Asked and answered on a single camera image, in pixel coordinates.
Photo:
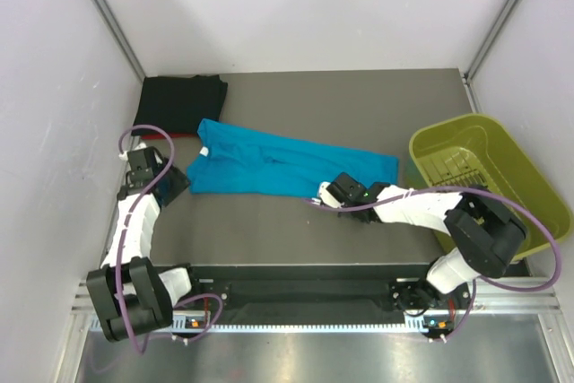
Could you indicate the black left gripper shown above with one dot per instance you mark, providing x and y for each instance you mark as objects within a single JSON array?
[{"x": 179, "y": 183}]

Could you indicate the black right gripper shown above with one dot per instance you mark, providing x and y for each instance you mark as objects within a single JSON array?
[{"x": 346, "y": 213}]

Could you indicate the blue t-shirt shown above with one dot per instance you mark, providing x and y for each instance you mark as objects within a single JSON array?
[{"x": 238, "y": 160}]

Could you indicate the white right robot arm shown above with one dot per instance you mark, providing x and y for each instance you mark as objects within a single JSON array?
[{"x": 486, "y": 234}]

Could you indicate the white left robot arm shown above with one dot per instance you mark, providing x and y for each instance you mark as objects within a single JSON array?
[{"x": 129, "y": 295}]

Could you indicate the folded black t-shirt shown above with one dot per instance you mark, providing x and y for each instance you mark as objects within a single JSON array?
[{"x": 178, "y": 105}]

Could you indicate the green plastic laundry basket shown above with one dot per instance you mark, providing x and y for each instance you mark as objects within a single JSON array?
[{"x": 474, "y": 149}]

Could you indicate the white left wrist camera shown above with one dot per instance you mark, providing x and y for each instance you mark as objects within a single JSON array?
[{"x": 123, "y": 156}]

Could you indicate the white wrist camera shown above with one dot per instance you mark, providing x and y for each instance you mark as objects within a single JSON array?
[
  {"x": 123, "y": 156},
  {"x": 326, "y": 198}
]

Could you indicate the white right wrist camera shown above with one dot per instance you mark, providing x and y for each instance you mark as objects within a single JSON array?
[{"x": 326, "y": 198}]

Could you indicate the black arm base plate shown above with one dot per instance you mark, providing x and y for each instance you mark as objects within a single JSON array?
[{"x": 306, "y": 295}]

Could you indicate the left aluminium corner post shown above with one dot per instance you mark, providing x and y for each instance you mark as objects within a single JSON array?
[{"x": 113, "y": 25}]

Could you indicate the aluminium corner post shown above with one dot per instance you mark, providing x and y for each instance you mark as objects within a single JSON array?
[
  {"x": 113, "y": 25},
  {"x": 501, "y": 19}
]

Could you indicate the aluminium front frame rail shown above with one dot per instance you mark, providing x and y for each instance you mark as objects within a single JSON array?
[{"x": 202, "y": 314}]

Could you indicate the right aluminium corner post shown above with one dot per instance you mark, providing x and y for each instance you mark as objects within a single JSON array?
[{"x": 501, "y": 19}]

